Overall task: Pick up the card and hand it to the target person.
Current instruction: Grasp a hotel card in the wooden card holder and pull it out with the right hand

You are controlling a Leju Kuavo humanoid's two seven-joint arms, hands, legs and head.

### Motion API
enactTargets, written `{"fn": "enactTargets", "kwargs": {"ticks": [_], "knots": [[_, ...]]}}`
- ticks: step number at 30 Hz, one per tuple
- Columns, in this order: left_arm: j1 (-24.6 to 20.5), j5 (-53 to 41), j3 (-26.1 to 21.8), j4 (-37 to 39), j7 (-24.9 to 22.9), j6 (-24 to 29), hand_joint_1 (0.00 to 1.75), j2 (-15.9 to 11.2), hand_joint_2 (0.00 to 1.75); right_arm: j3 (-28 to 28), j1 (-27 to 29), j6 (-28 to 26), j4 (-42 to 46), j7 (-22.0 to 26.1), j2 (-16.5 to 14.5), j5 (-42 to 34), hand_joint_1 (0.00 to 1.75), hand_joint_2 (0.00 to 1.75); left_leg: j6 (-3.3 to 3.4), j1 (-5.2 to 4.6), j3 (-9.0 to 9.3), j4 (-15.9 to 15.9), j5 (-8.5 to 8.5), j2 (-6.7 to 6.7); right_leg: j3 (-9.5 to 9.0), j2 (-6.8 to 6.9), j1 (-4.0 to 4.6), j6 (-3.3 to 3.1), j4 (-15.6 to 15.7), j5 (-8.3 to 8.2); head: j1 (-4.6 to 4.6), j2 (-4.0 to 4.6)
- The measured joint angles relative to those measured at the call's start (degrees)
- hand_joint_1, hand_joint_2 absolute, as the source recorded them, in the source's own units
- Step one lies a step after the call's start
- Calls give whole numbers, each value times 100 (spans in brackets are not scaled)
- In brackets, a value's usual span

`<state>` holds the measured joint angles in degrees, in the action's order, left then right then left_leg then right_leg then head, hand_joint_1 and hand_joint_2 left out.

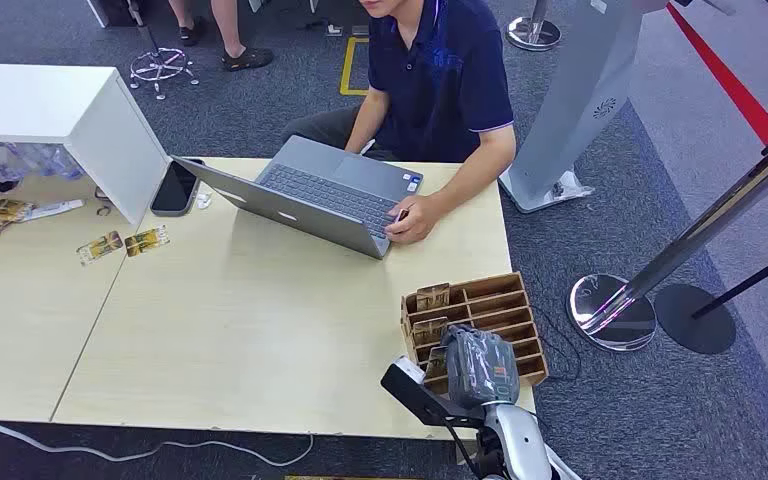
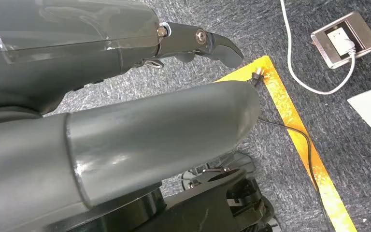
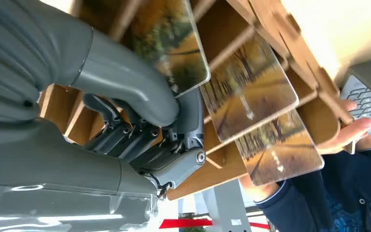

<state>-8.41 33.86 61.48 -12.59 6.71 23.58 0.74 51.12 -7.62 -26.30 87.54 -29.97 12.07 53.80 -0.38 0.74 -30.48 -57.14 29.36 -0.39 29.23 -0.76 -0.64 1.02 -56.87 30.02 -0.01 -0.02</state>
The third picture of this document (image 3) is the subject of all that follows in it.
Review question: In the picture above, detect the red floor tape strip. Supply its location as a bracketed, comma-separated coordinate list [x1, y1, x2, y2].
[158, 218, 271, 231]

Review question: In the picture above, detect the grey laptop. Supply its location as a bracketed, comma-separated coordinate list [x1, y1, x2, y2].
[334, 56, 371, 135]

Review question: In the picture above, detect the grey kiosk stand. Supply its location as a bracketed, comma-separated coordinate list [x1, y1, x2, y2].
[201, 179, 253, 232]

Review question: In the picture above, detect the person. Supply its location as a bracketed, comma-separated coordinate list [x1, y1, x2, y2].
[239, 134, 371, 232]

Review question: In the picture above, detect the wooden slotted card rack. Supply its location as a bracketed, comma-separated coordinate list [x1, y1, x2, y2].
[38, 0, 356, 201]

